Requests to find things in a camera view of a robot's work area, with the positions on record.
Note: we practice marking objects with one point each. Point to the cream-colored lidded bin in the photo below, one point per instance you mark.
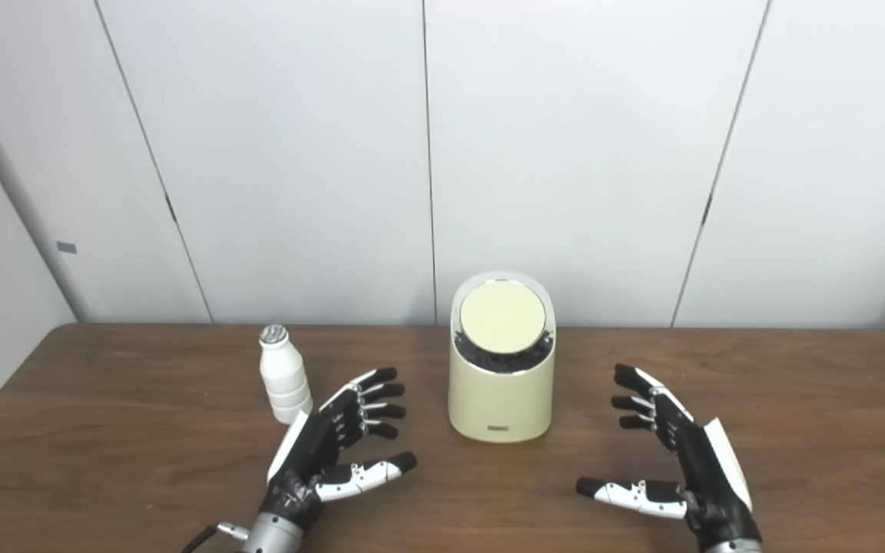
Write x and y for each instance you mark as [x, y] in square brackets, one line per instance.
[500, 407]

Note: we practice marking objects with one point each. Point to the small white plastic bottle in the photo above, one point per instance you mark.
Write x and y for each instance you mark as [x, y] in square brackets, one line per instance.
[285, 380]

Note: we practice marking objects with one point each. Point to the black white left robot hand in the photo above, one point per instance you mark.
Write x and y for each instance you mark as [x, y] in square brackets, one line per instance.
[312, 445]

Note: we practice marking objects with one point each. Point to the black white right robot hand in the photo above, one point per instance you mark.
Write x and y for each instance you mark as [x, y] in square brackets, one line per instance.
[707, 476]

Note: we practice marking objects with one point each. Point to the black bin liner bag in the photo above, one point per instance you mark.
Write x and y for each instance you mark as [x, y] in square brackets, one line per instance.
[500, 362]

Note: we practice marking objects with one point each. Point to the small grey wall label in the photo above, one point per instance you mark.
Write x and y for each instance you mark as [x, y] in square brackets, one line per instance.
[66, 247]

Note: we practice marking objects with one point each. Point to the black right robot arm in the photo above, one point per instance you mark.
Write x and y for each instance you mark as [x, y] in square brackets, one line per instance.
[736, 548]

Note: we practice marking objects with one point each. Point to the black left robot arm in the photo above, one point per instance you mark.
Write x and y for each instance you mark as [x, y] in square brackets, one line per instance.
[273, 536]

